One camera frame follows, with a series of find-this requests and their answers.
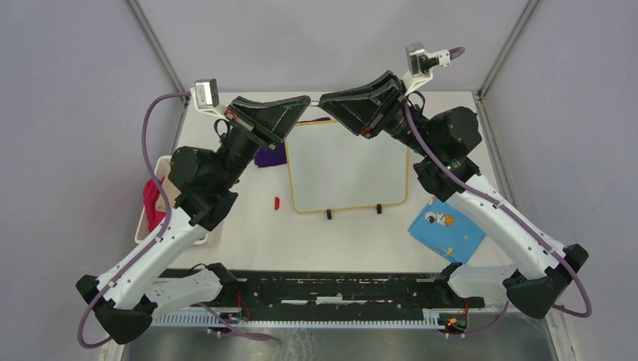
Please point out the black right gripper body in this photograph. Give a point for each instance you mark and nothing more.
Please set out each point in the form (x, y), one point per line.
(394, 120)

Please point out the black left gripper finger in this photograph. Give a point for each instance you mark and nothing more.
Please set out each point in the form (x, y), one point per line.
(286, 115)
(252, 111)

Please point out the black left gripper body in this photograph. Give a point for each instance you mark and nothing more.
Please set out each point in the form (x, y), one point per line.
(243, 142)

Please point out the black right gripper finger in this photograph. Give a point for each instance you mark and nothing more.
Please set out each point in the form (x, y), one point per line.
(359, 113)
(387, 79)

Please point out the yellow framed whiteboard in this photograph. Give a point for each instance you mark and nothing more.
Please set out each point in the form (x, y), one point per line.
(331, 169)

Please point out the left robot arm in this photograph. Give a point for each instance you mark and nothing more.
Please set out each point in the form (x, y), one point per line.
(126, 299)

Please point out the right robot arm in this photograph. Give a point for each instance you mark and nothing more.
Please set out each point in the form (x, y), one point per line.
(541, 267)

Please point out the purple cloth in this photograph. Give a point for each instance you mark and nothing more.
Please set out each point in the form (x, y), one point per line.
(268, 158)

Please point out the white plastic basket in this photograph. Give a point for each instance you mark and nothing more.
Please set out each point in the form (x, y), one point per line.
(162, 168)

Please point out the beige folded cloth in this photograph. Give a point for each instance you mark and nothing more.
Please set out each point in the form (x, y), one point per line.
(166, 197)

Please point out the pink cloth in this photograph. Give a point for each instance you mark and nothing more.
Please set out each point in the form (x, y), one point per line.
(149, 196)

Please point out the blue cartoon astronaut cloth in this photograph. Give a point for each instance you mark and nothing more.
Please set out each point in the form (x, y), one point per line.
(446, 231)

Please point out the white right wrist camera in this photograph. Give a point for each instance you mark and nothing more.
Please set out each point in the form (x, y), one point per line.
(421, 66)

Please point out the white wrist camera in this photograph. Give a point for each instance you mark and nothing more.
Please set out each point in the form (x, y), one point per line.
(421, 66)
(206, 99)

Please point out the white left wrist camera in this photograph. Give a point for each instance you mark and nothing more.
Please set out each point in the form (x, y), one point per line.
(206, 99)

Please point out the aluminium left corner post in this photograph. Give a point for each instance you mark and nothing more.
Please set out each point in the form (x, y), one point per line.
(154, 43)

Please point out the aluminium corner post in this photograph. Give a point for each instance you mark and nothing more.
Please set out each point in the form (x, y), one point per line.
(154, 43)
(516, 32)

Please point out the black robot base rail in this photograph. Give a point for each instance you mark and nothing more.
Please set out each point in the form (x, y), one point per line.
(339, 296)

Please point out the aluminium right corner post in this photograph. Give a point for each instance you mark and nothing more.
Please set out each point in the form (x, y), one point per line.
(516, 32)

